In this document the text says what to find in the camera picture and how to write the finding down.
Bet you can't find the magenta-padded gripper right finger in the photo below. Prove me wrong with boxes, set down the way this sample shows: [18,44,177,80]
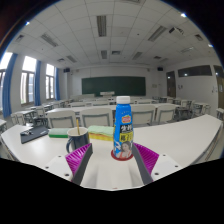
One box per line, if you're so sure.
[130,142,184,186]

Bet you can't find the green chalkboard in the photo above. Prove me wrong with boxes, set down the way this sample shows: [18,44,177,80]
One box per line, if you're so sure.
[81,76,147,98]

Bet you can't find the blue drink bottle white cap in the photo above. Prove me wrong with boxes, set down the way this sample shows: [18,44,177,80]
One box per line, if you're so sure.
[113,95,135,160]

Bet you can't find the blue curtain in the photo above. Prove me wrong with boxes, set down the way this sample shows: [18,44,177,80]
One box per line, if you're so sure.
[2,53,18,118]
[55,67,62,101]
[34,59,43,107]

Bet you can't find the dark wall window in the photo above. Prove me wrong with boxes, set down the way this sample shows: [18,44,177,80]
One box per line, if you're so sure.
[177,64,213,78]

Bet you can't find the classroom desks and chairs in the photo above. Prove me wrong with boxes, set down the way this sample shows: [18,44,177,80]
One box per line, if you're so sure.
[0,93,224,131]

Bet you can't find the wooden stick in mug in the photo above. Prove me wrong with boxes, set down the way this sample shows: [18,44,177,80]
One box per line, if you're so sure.
[75,118,81,136]

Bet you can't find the dark door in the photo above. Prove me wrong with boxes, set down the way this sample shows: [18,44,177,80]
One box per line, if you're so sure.
[166,70,177,98]

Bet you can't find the ceiling lights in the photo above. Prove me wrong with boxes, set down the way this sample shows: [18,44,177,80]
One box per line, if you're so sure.
[14,0,205,64]

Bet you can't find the bright window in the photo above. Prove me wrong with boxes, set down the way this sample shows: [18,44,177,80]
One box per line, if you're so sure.
[0,51,13,111]
[45,63,56,100]
[20,55,37,105]

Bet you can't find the dark blue mug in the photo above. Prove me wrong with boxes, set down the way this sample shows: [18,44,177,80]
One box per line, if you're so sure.
[65,126,90,154]

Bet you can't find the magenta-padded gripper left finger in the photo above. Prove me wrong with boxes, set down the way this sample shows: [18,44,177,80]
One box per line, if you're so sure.
[44,142,95,186]

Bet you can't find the black mouse pad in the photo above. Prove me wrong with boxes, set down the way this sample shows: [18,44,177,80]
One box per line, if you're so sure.
[19,125,50,145]

